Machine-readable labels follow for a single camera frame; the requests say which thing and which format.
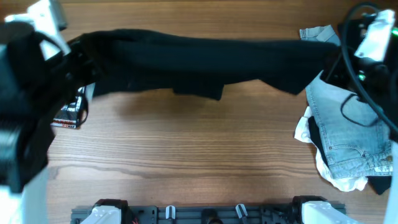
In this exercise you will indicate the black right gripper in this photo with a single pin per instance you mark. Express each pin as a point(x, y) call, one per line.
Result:
point(329, 74)

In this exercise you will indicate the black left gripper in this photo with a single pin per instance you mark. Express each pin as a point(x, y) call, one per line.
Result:
point(86, 50)

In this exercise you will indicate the black t-shirt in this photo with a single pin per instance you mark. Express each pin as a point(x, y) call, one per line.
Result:
point(135, 60)

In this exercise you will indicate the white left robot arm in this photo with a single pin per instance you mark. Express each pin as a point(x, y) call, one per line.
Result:
point(38, 78)

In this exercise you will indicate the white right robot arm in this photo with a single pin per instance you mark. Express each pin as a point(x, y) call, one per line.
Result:
point(369, 71)

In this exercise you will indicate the folded black printed jersey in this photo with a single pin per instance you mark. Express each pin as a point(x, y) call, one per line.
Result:
point(74, 114)

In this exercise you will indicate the light blue denim jeans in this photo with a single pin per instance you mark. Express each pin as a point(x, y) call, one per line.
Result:
point(352, 147)

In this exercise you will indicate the white garment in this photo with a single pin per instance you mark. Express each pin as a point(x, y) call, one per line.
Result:
point(302, 133)

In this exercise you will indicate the black garment in pile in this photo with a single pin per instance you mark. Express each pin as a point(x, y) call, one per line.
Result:
point(380, 183)

